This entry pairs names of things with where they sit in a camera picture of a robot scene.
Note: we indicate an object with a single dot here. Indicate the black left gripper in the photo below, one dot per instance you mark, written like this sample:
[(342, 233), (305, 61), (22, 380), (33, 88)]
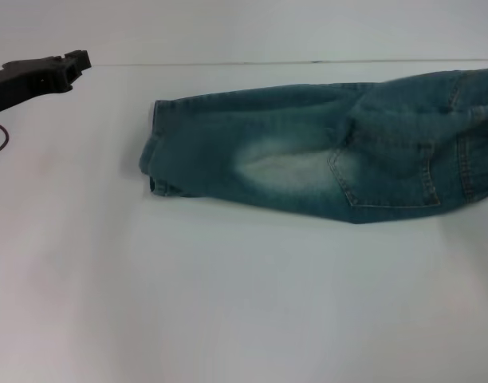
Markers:
[(24, 77)]

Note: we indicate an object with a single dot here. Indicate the blue denim shorts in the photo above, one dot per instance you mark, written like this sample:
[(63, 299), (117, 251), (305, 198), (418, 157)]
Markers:
[(288, 131)]

